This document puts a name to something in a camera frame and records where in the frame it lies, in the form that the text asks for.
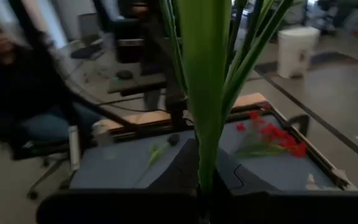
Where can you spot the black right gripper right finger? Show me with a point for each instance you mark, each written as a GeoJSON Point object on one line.
{"type": "Point", "coordinates": [232, 177]}

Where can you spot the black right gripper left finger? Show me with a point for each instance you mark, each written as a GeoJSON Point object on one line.
{"type": "Point", "coordinates": [182, 168]}

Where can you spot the yellow artificial tulip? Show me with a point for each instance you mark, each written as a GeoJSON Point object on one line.
{"type": "Point", "coordinates": [204, 93]}
{"type": "Point", "coordinates": [155, 153]}

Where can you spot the red artificial flower bunch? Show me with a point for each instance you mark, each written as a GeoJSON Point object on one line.
{"type": "Point", "coordinates": [278, 133]}

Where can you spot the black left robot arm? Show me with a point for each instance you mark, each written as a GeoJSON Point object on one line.
{"type": "Point", "coordinates": [172, 93]}

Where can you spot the blue-grey table mat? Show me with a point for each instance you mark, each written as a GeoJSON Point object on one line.
{"type": "Point", "coordinates": [123, 168]}

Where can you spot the dark grey desk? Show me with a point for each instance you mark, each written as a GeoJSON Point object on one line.
{"type": "Point", "coordinates": [135, 84]}

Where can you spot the white waste bin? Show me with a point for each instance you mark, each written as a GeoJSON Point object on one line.
{"type": "Point", "coordinates": [295, 53]}

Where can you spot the black office chair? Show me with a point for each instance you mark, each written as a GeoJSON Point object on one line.
{"type": "Point", "coordinates": [39, 149]}
{"type": "Point", "coordinates": [89, 49]}

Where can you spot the person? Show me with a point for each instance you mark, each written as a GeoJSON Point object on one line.
{"type": "Point", "coordinates": [17, 87]}

